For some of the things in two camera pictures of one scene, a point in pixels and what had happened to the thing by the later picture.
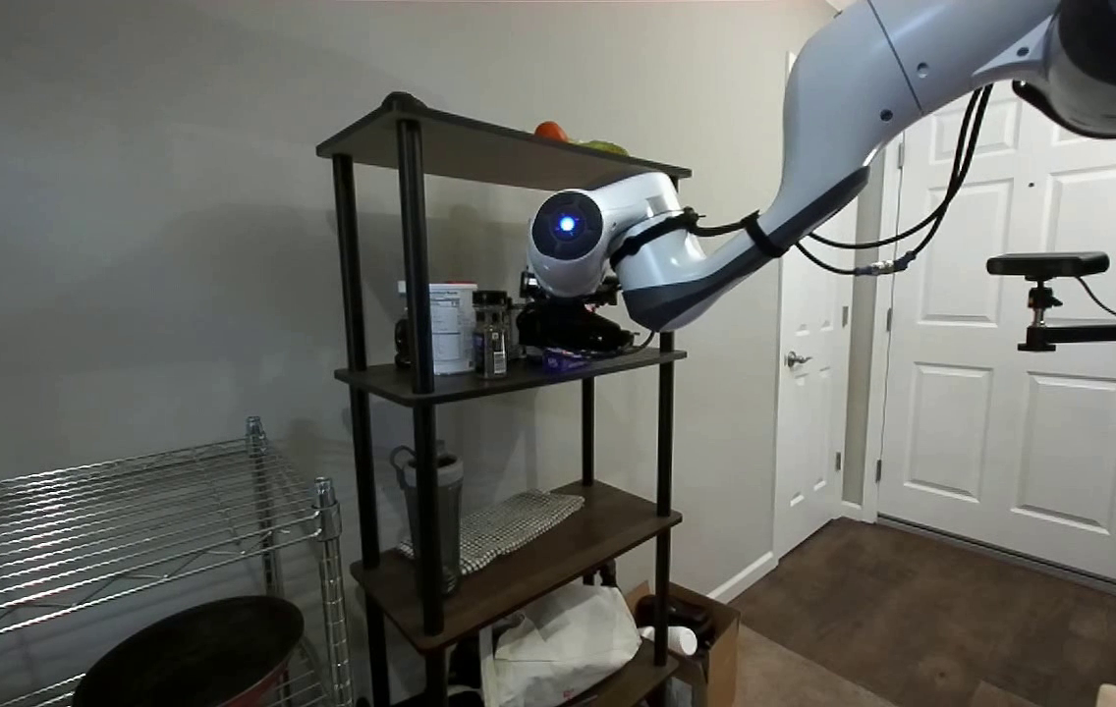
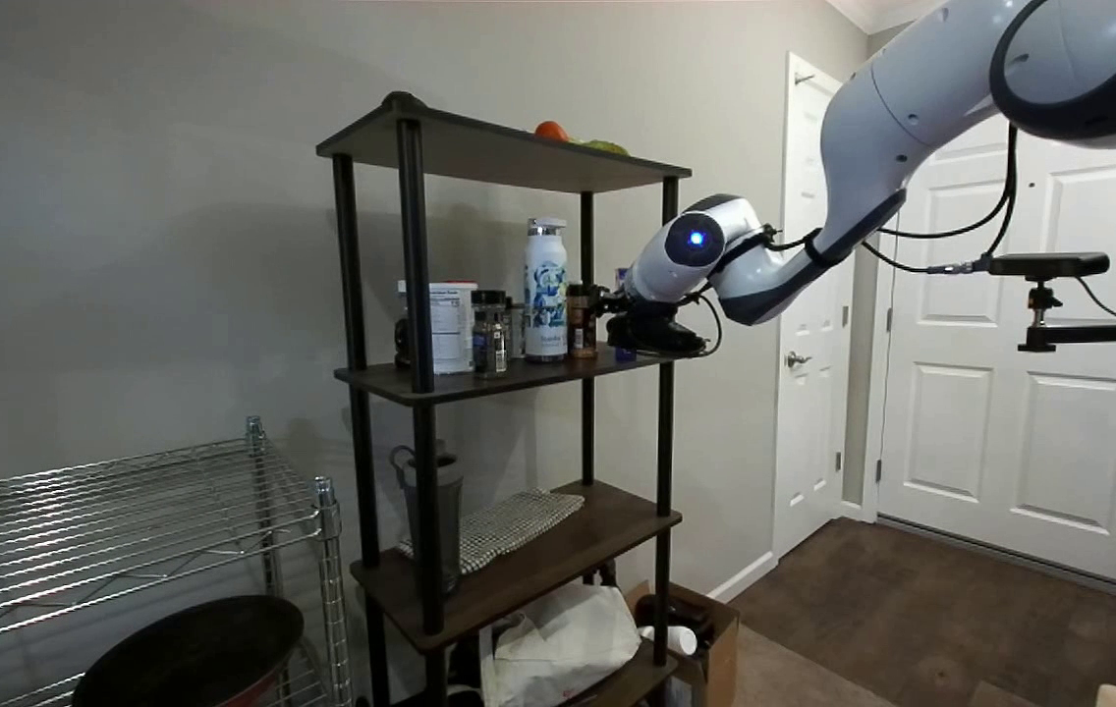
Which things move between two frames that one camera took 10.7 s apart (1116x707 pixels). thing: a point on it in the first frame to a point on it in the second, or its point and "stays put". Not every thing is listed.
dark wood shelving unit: [506, 292] stays put
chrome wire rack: [28, 565] stays put
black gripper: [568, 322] to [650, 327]
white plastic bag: [560, 648] stays put
